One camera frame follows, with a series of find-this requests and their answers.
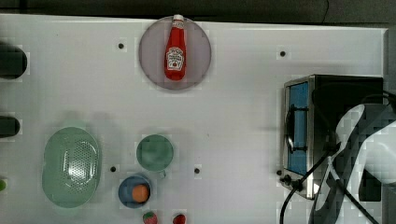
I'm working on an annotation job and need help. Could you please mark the blue bowl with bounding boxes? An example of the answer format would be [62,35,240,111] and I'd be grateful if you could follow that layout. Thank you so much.
[118,175,151,209]

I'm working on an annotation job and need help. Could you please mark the grey round plate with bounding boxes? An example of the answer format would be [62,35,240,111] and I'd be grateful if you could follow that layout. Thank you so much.
[138,16,211,91]

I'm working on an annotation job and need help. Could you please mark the green perforated colander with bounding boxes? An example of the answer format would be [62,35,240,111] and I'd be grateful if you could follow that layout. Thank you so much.
[42,127,102,208]

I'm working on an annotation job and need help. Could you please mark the black round pot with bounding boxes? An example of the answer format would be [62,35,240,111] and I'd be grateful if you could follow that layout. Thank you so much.
[0,116,21,138]

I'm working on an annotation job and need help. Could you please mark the green cup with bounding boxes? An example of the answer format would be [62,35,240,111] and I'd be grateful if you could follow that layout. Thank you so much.
[136,134,174,178]

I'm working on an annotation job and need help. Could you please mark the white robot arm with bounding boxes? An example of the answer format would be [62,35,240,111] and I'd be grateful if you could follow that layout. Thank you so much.
[309,104,395,224]

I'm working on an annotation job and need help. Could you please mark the small red toy fruit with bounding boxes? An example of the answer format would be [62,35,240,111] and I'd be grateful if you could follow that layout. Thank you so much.
[173,214,187,224]

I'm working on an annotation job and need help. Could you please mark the large dark steel pot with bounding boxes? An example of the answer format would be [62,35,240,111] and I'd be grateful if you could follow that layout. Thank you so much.
[0,44,28,79]

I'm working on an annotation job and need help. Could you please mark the red toy strawberry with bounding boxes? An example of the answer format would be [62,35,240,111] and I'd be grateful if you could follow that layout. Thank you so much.
[143,211,158,224]

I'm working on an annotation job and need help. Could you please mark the silver black toaster oven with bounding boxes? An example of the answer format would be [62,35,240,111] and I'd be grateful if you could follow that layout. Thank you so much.
[282,75,383,200]

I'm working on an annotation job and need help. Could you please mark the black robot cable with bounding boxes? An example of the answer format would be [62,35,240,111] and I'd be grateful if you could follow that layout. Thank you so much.
[278,83,396,224]

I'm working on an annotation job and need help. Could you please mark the red ketchup bottle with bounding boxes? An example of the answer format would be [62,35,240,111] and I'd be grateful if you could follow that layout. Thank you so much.
[164,14,187,81]

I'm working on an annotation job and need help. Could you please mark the orange ball fruit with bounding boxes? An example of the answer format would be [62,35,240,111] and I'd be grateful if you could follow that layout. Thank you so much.
[132,185,149,203]

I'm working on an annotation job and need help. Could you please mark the green toy pear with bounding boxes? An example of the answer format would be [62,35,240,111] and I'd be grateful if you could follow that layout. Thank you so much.
[0,179,7,191]

